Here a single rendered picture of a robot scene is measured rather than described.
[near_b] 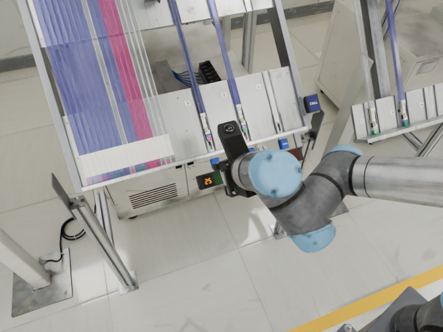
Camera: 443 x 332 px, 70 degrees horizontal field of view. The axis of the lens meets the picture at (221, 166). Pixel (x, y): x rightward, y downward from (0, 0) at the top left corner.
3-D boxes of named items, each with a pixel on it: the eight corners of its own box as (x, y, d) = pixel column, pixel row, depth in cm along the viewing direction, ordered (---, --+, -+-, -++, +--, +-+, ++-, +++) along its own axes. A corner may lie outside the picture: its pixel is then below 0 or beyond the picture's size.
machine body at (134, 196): (252, 187, 172) (264, 94, 125) (122, 227, 157) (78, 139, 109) (212, 112, 211) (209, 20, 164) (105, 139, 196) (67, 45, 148)
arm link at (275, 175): (279, 213, 48) (247, 168, 47) (256, 204, 59) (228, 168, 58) (317, 180, 50) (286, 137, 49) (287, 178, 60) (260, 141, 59)
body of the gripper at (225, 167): (223, 195, 75) (238, 201, 63) (213, 160, 74) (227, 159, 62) (254, 186, 76) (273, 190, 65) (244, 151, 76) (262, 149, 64)
